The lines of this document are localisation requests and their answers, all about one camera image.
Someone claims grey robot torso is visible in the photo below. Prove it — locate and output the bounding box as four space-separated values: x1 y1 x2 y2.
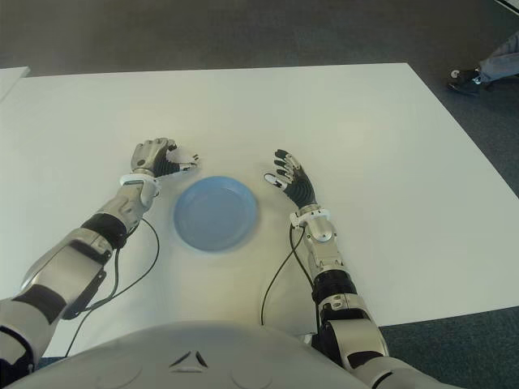
26 318 366 389

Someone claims white cube charger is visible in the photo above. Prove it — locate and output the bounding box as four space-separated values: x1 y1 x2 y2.
166 150 202 172

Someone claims white side table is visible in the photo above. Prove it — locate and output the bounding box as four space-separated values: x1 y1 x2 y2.
0 66 32 103

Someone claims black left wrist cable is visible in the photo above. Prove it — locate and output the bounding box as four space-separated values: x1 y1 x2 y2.
66 216 161 358

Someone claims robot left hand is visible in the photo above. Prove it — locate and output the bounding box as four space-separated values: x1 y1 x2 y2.
130 137 202 180

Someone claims person leg in jeans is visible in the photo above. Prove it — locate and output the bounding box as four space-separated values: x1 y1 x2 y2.
477 31 519 85

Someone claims black sneaker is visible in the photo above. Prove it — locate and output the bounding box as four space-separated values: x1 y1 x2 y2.
447 68 484 96

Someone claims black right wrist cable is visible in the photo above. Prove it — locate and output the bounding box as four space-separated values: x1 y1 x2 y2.
259 224 322 326

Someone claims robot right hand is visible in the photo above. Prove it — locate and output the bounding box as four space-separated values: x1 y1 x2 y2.
263 147 319 208

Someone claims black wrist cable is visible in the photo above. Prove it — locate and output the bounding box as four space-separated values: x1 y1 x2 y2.
259 224 322 326
66 216 161 358

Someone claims blue plastic plate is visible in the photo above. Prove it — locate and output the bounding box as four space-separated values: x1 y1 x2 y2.
173 174 260 253

